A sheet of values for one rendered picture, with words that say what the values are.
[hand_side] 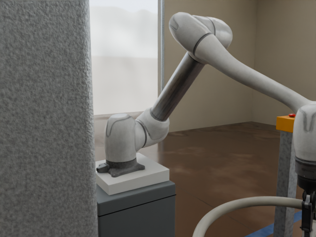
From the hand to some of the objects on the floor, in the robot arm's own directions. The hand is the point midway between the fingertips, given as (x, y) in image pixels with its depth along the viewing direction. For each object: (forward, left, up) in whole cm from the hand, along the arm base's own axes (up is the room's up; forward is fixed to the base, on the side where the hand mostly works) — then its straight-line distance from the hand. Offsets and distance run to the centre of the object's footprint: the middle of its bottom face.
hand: (309, 234), depth 87 cm
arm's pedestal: (-81, -27, -83) cm, 119 cm away
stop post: (-45, +67, -86) cm, 118 cm away
